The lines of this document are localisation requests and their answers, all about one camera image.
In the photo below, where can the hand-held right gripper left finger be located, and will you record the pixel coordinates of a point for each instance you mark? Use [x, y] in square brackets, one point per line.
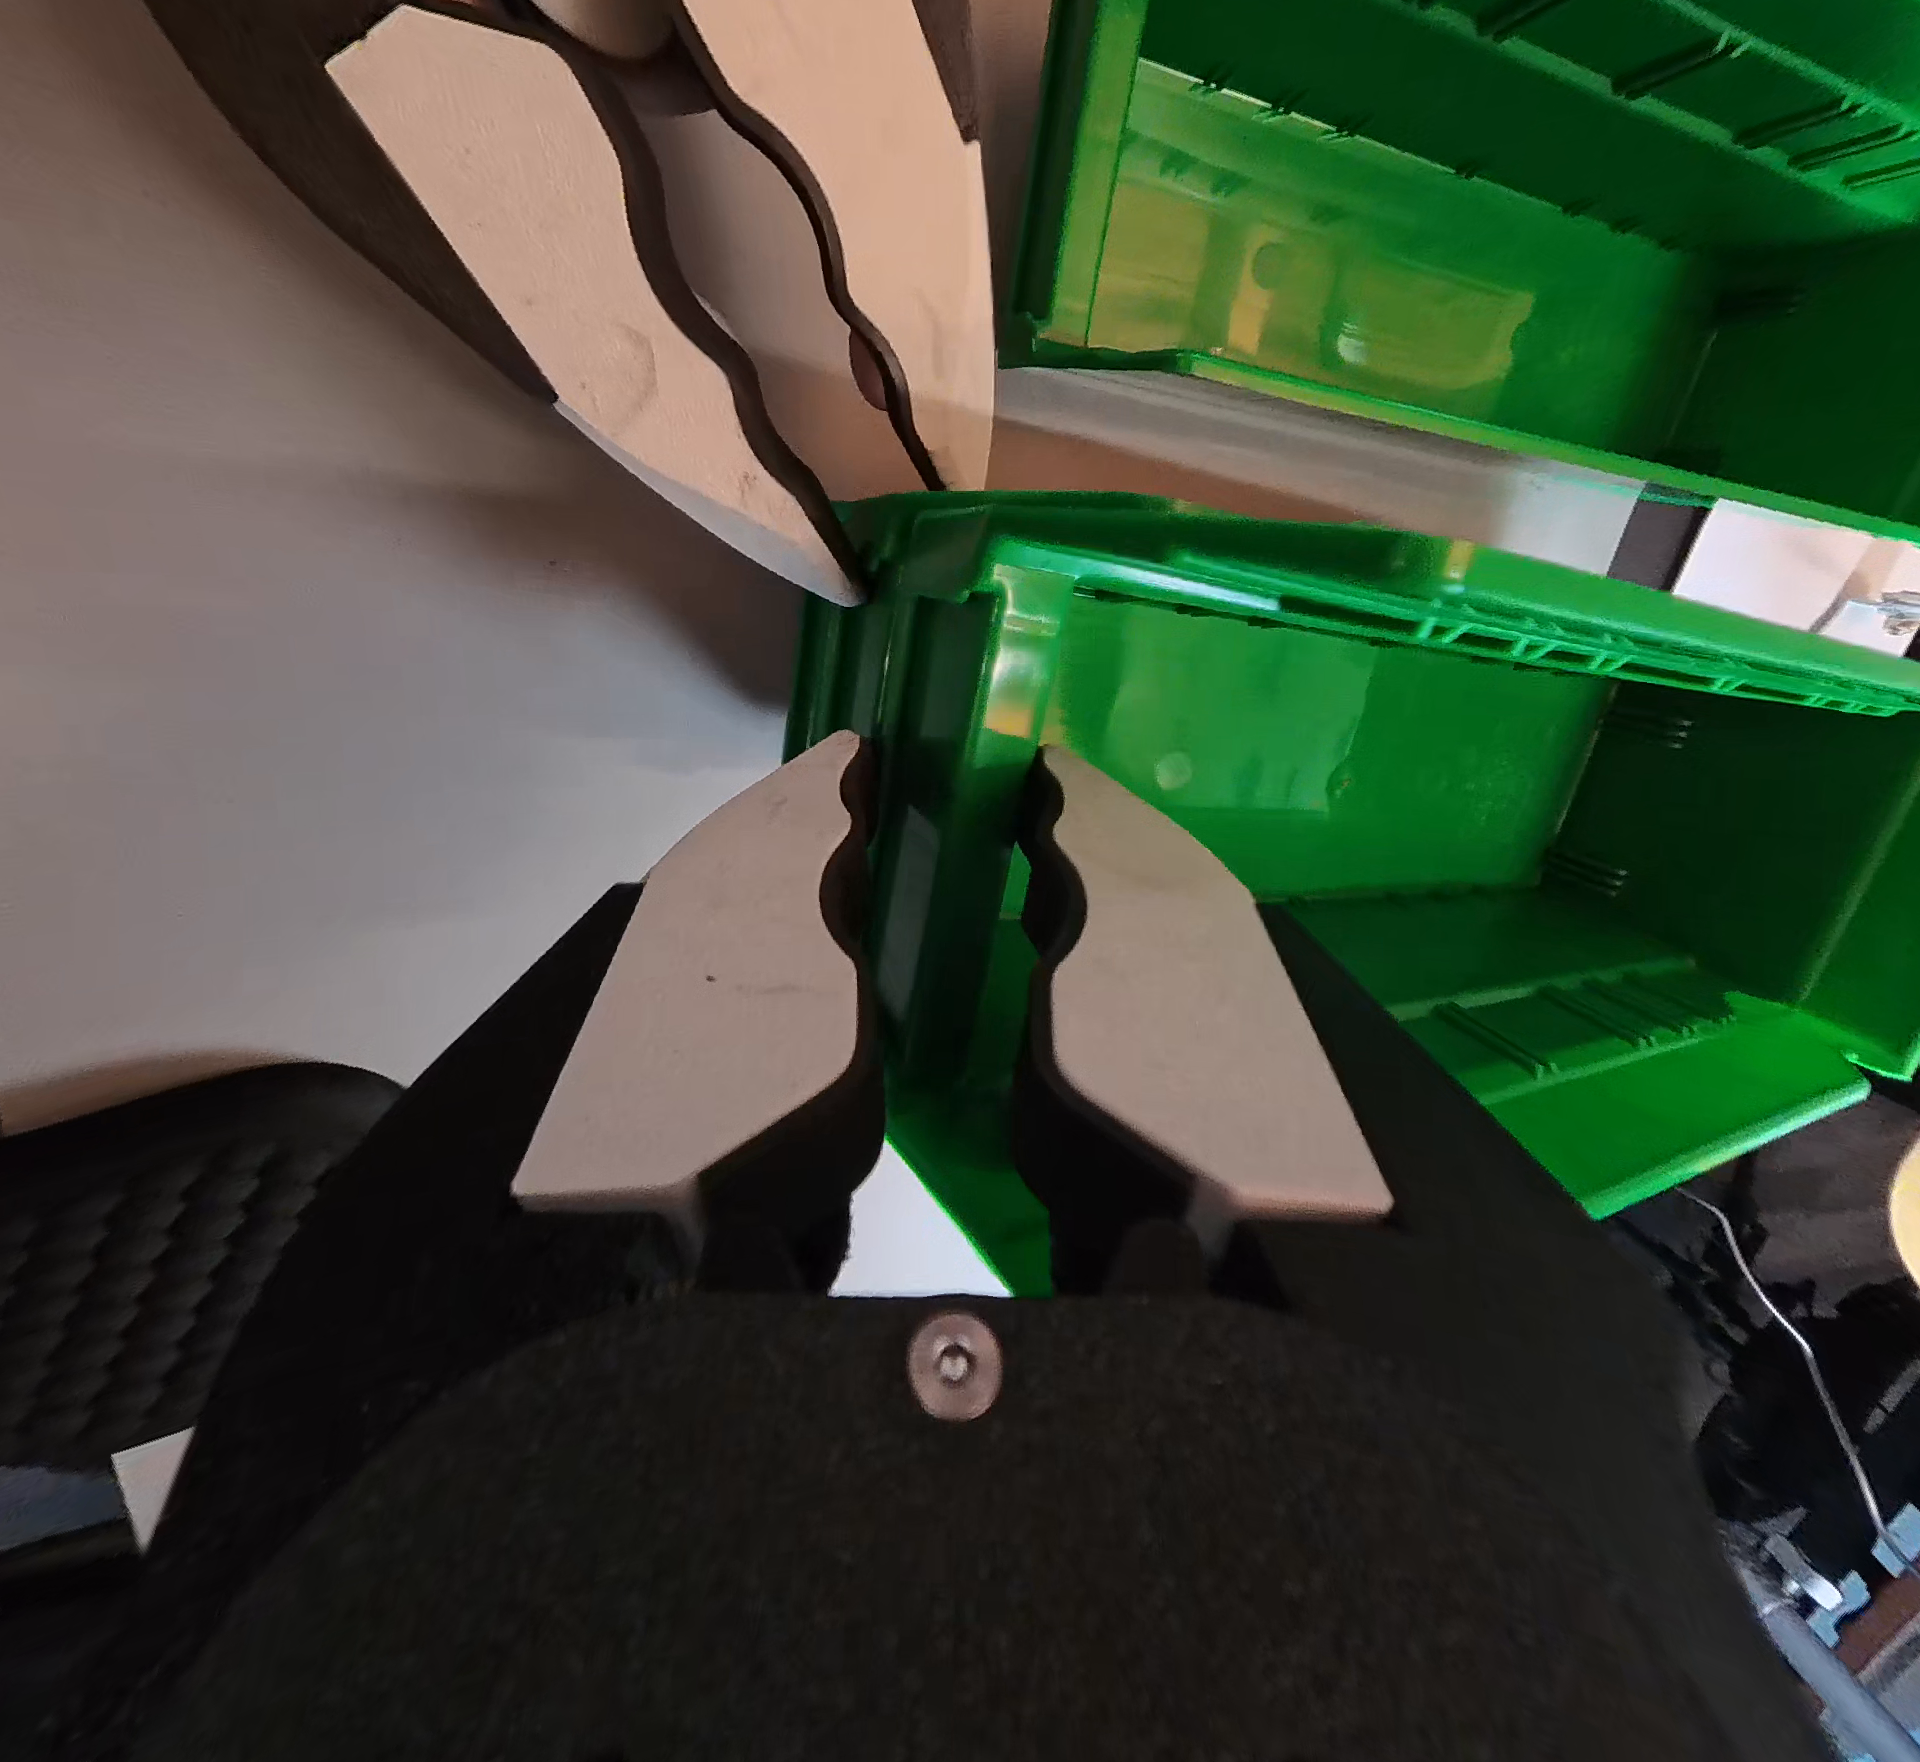
[705, 1027]

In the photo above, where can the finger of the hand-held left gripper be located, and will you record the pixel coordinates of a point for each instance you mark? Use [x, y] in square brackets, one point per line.
[524, 217]
[855, 68]

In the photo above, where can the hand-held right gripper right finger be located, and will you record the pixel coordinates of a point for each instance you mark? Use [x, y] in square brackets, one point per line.
[1201, 1043]

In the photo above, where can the grey desk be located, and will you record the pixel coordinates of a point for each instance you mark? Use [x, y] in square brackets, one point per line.
[225, 592]

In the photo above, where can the black textured armrest pad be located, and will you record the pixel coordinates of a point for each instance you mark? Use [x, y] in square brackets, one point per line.
[150, 1268]

